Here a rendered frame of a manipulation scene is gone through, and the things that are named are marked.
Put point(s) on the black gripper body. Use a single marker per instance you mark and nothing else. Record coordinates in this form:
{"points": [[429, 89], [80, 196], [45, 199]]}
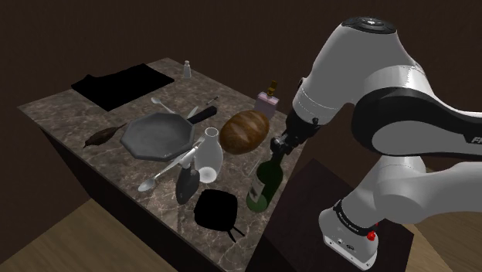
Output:
{"points": [[297, 130]]}

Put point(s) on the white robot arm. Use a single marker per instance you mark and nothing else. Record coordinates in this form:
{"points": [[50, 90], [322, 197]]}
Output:
{"points": [[357, 64]]}

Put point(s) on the pink perfume bottle gold cap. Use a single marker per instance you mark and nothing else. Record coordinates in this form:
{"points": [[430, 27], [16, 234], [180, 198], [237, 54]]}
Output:
{"points": [[266, 105]]}

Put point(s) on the brown bread loaf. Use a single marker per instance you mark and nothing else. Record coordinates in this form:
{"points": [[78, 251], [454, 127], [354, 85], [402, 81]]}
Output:
{"points": [[244, 132]]}

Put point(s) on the green wine bottle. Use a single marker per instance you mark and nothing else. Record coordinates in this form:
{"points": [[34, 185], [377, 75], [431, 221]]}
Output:
{"points": [[268, 177]]}

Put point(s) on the dark robot stand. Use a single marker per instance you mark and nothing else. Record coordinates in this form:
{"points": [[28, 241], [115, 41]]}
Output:
{"points": [[305, 211]]}

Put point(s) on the dark pen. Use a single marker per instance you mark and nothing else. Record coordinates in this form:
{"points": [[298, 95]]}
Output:
{"points": [[212, 100]]}

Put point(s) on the white vase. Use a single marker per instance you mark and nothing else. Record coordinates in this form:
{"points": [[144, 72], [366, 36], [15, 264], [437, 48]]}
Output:
{"points": [[208, 156]]}

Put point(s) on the black pan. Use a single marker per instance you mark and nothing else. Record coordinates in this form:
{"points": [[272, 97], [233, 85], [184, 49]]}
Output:
{"points": [[216, 209]]}

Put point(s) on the silver table knife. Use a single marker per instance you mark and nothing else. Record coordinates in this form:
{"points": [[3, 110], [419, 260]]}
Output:
{"points": [[180, 161]]}

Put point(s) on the dark grey oval utensil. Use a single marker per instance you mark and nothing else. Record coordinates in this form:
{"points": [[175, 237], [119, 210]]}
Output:
{"points": [[186, 186]]}

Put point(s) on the white salt shaker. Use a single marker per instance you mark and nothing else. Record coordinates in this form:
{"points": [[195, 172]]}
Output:
{"points": [[187, 71]]}

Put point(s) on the grey octagonal plate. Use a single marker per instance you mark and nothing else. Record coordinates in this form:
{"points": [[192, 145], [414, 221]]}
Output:
{"points": [[158, 136]]}

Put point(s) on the small silver spoon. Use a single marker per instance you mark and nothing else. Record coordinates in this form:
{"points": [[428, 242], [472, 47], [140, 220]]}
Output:
{"points": [[157, 101]]}

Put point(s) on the long silver spoon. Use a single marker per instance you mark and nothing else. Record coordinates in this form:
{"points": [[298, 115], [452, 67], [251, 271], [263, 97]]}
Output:
{"points": [[147, 184]]}

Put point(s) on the brown feather-shaped brush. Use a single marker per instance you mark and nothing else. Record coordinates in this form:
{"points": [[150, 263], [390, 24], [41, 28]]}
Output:
{"points": [[101, 136]]}

